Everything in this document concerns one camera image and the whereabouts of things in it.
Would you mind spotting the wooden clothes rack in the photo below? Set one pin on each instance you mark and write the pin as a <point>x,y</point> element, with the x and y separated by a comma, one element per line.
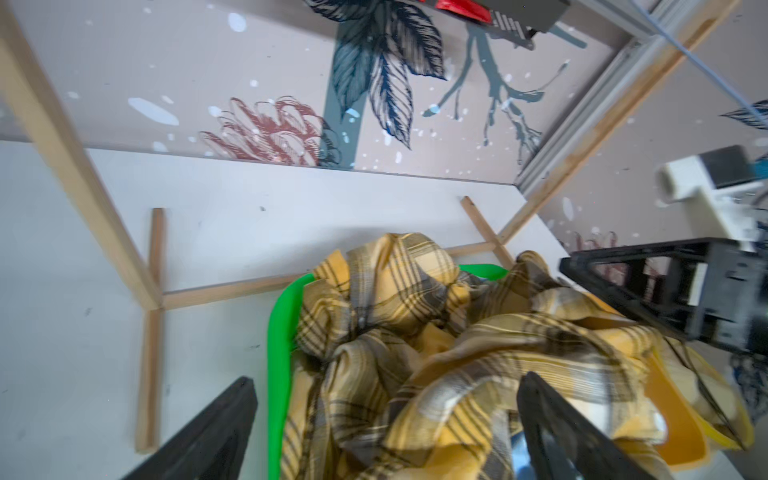
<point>140,80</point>

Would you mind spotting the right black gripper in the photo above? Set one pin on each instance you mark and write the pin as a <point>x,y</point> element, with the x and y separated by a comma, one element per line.
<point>709,290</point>

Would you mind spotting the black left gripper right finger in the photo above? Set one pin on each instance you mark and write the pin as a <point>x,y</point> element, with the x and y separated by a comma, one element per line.
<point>562,443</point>

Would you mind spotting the yellow plaid shirt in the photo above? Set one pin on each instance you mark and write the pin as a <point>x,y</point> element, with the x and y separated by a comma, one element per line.
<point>408,366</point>

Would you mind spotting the light blue shirt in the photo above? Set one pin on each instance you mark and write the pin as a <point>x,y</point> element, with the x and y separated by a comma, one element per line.
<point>520,458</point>

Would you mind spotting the yellow round bowl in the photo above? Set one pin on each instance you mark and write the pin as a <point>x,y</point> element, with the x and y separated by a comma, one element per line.
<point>739,435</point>

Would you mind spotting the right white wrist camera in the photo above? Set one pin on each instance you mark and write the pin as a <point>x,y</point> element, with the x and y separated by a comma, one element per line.
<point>710,186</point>

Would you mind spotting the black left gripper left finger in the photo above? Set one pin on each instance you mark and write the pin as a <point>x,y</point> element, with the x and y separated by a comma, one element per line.
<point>212,445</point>

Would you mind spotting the green plastic mesh basket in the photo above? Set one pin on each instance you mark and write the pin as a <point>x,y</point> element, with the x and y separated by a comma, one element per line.
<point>280,350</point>

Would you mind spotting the yellow plastic tray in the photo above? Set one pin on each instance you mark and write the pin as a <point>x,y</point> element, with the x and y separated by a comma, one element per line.
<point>685,446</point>

